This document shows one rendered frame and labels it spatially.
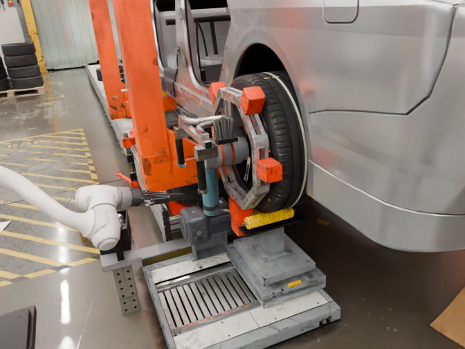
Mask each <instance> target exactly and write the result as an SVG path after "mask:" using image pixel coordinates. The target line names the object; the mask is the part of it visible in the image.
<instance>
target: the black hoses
mask: <svg viewBox="0 0 465 349"><path fill-rule="evenodd" d="M212 125H213V126H214V129H215V134H216V139H215V143H216V144H217V145H223V144H227V143H234V142H237V141H238V137H237V136H233V129H234V120H233V119H232V118H224V117H223V118H221V119H219V120H216V121H213V122H212ZM236 128H237V129H239V130H241V129H243V127H242V126H241V125H236Z"/></svg>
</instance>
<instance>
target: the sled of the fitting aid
mask: <svg viewBox="0 0 465 349"><path fill-rule="evenodd" d="M226 253H227V256H228V258H229V260H230V261H231V262H232V264H233V265H234V267H235V268H236V270H237V271H238V272H239V274H240V275H241V277H242V278H243V279H244V281H245V282H246V284H247V285H248V287H249V288H250V290H251V291H252V293H253V294H254V295H255V297H256V298H257V300H258V301H259V302H260V304H261V305H262V307H263V308H267V307H270V306H273V305H276V304H278V303H282V302H284V301H288V300H290V299H292V298H296V297H299V296H301V295H304V294H308V293H310V292H313V291H316V290H318V289H322V288H324V287H325V285H326V275H325V274H324V273H323V272H322V271H321V270H320V269H319V268H317V266H316V269H314V270H312V271H308V272H306V273H303V274H300V275H297V276H294V277H291V278H287V279H284V280H281V281H278V282H276V283H272V284H270V285H266V286H264V285H263V284H262V283H261V281H260V280H259V278H258V277H257V276H256V275H255V273H254V272H253V270H252V269H251V268H250V267H249V266H248V264H247V263H246V261H245V260H244V259H243V258H242V256H241V255H240V254H239V252H238V251H237V250H236V248H235V247H234V243H232V244H228V245H226Z"/></svg>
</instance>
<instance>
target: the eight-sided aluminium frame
mask: <svg viewBox="0 0 465 349"><path fill-rule="evenodd" d="M241 95H242V91H240V90H238V89H235V88H233V87H224V88H219V90H218V91H217V96H216V98H215V102H214V105H213V108H212V111H211V112H210V117H211V116H220V115H223V113H224V99H226V100H227V101H231V103H234V104H236V106H237V108H238V110H239V113H240V116H241V119H242V121H243V123H244V127H245V128H246V132H247V134H248V137H249V139H250V145H251V153H252V169H253V187H252V188H251V190H250V191H249V192H248V193H247V192H246V191H245V190H244V189H242V188H241V187H240V186H239V184H238V183H237V180H236V178H235V175H234V172H233V169H232V166H231V165H227V166H226V169H227V172H228V176H229V178H230V181H231V182H229V181H228V178H227V175H226V171H225V169H224V167H220V168H218V169H219V172H220V175H221V178H222V180H223V183H224V188H225V190H226V192H227V193H228V195H230V196H231V197H232V198H233V199H234V200H235V201H236V202H237V204H238V205H239V206H240V207H241V208H242V209H243V210H247V209H250V208H255V207H256V206H257V205H258V204H259V202H260V201H261V200H262V199H263V197H264V196H265V195H266V194H267V193H268V192H269V190H270V183H269V184H266V183H265V182H263V181H262V180H260V178H259V177H257V169H256V161H259V149H260V151H261V160H262V159H268V147H269V144H268V137H267V134H266V132H265V131H264V128H263V125H262V122H261V120H260V118H259V115H258V114H250V117H251V120H252V122H253V124H254V127H255V130H256V132H257V135H256V133H255V130H254V127H253V124H252V123H251V120H250V117H249V115H245V114H244V112H243V110H242V108H241V106H240V104H239V102H240V99H241ZM212 137H213V138H214V137H216V134H215V129H214V126H213V127H212Z"/></svg>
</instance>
